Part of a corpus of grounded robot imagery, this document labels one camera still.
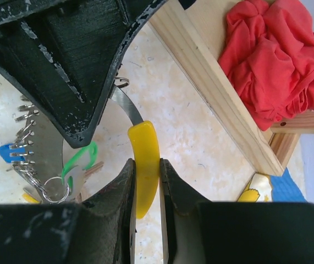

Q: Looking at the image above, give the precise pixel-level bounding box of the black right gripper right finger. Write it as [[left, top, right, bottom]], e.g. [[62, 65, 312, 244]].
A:
[[160, 159, 314, 263]]

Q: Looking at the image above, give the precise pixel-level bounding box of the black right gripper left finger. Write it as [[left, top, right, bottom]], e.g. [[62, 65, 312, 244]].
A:
[[0, 159, 135, 263]]

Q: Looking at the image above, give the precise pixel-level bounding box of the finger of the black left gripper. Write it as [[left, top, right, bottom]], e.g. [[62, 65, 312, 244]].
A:
[[0, 0, 163, 148]]

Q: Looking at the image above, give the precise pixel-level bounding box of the steel key organizer yellow handle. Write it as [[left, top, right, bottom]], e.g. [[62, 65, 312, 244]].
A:
[[10, 77, 160, 219]]

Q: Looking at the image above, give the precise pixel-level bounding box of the blue pikachu cloth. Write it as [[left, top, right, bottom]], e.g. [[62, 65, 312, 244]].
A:
[[237, 168, 306, 202]]

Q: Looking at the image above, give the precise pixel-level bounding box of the silver key yellow tag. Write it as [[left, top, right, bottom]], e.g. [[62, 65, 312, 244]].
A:
[[22, 187, 42, 204]]

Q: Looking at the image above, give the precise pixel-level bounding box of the blue key tag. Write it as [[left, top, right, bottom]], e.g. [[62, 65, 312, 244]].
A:
[[0, 143, 25, 163]]

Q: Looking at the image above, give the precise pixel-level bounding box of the wooden clothes rack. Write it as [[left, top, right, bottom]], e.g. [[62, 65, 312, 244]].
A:
[[149, 1, 314, 176]]

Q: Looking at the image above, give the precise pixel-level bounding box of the red crumpled cloth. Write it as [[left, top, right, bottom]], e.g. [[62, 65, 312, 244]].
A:
[[218, 1, 314, 131]]

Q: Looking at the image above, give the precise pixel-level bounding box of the green key tag on ring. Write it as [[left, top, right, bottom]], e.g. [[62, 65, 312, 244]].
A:
[[61, 141, 98, 197]]

